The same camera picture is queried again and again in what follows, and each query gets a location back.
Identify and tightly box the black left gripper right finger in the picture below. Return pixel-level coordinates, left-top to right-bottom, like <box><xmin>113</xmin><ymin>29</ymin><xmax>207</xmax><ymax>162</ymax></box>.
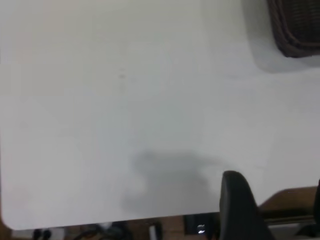
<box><xmin>313</xmin><ymin>178</ymin><xmax>320</xmax><ymax>238</ymax></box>

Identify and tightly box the dark brown woven wicker basket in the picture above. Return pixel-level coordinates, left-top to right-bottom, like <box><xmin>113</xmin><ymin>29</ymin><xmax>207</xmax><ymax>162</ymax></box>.
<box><xmin>266</xmin><ymin>0</ymin><xmax>320</xmax><ymax>59</ymax></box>

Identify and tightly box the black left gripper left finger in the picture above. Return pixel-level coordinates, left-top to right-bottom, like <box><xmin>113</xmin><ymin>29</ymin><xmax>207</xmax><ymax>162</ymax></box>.
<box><xmin>219</xmin><ymin>170</ymin><xmax>277</xmax><ymax>240</ymax></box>

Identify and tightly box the black box with light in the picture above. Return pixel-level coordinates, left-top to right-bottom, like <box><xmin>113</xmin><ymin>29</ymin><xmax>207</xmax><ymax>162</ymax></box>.
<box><xmin>183</xmin><ymin>214</ymin><xmax>213</xmax><ymax>236</ymax></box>

